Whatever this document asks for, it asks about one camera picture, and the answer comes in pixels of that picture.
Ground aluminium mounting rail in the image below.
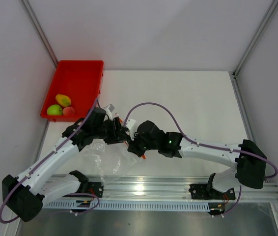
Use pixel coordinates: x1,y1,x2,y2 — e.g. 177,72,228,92
100,176,278,203

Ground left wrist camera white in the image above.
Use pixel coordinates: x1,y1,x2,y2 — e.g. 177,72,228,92
103,104,116,120

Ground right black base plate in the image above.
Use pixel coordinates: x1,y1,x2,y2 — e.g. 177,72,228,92
189,183,236,200

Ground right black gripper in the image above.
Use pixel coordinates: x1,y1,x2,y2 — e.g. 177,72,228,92
126,129,159,158

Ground white slotted cable duct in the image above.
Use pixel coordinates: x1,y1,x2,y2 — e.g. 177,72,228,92
44,199,210,212

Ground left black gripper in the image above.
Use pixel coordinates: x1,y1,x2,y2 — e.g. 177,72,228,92
93,117,128,145

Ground clear zip top bag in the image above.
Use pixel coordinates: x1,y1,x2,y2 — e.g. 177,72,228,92
79,139,145,185

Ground pink peach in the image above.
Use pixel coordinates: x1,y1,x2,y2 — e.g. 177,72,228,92
62,106,75,116

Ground green apple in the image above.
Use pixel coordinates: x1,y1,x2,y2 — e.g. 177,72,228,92
47,104,62,116

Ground red plastic tray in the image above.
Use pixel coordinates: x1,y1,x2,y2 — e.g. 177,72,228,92
40,60,104,122

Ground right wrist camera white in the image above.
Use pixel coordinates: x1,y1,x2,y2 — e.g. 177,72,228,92
125,118,137,135

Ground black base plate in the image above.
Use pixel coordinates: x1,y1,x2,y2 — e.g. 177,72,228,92
189,183,236,200
79,182,104,198

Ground yellow orange mango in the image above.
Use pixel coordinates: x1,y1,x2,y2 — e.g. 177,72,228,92
55,94,72,107

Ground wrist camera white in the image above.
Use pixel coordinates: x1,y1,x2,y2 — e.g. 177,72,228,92
125,118,137,135
103,104,116,120

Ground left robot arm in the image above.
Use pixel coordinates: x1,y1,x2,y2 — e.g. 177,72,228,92
2,107,129,222

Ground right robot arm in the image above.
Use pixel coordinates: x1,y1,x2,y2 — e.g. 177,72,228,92
125,120,266,199

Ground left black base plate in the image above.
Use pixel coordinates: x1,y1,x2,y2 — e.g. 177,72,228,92
79,182,104,198

